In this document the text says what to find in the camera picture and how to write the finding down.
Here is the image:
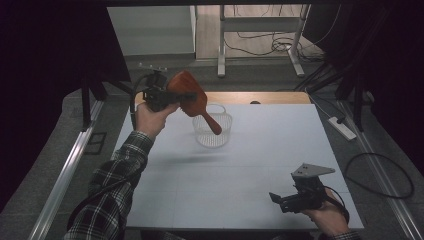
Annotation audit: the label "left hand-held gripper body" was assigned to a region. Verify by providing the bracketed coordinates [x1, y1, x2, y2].
[137, 63, 181, 113]

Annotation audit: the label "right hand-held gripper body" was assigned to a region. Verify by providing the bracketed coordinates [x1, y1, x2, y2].
[281, 162, 337, 214]

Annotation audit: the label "wooden hairbrush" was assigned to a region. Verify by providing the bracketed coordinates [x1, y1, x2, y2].
[166, 69, 224, 136]

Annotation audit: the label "white mesh basket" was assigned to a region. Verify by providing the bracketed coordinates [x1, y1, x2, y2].
[191, 103, 234, 149]

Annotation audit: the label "person's left hand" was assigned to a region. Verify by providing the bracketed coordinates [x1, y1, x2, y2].
[134, 101, 181, 141]

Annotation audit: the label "person's right hand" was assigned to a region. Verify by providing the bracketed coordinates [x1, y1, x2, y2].
[301, 189, 351, 239]

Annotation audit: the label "white cabinet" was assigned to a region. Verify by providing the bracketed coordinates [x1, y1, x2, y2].
[106, 5, 197, 57]

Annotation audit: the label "black stand legs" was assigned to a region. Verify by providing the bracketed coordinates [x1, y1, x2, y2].
[80, 74, 135, 132]
[293, 61, 366, 133]

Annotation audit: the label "white power strip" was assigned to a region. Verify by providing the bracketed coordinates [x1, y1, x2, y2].
[327, 116, 358, 141]

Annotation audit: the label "dark curtain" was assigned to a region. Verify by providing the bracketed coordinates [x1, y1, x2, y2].
[302, 3, 424, 168]
[0, 0, 132, 214]

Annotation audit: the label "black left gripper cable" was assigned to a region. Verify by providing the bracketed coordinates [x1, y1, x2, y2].
[66, 73, 153, 232]

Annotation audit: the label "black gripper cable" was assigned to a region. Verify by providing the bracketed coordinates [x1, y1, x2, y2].
[66, 73, 153, 232]
[321, 184, 351, 225]

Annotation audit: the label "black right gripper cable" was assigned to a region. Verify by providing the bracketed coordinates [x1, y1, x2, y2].
[321, 184, 351, 225]

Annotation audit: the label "small dark floor frame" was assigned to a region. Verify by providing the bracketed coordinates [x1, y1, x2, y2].
[84, 131, 108, 156]

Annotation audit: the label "aluminium floor rail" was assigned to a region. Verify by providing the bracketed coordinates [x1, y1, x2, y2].
[27, 99, 105, 240]
[337, 99, 424, 240]

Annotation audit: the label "black looped floor cable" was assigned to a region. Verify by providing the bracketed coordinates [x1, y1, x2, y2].
[343, 152, 416, 200]

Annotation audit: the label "white metal desk frame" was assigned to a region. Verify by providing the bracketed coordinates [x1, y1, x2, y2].
[217, 4, 311, 78]

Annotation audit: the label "tangle of black floor cables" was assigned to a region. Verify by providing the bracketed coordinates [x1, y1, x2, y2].
[222, 4, 326, 64]

